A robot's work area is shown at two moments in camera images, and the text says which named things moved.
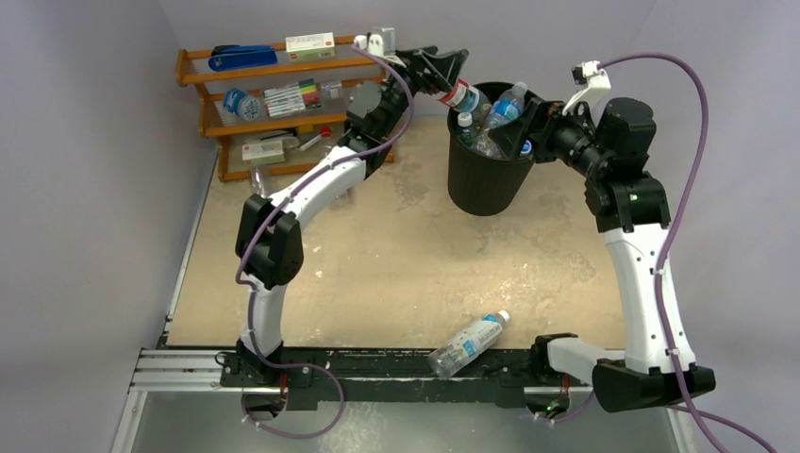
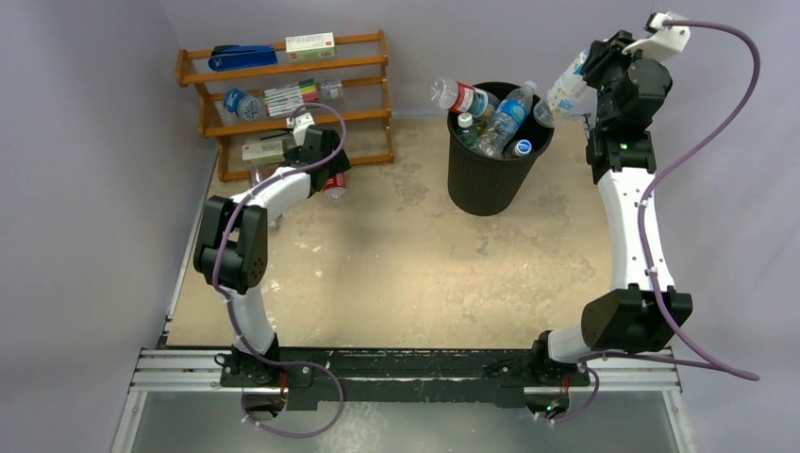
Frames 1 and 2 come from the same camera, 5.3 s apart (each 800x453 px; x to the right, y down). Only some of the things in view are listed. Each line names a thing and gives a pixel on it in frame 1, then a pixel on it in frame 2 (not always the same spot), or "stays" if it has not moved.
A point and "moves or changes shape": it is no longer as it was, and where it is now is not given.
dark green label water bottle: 464,128 stays
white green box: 263,152 stays
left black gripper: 442,70 to 338,164
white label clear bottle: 467,344 moves or changes shape
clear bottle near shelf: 258,181 stays
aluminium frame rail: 210,372 stays
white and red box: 310,46 stays
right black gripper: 541,122 to 595,58
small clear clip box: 332,89 stays
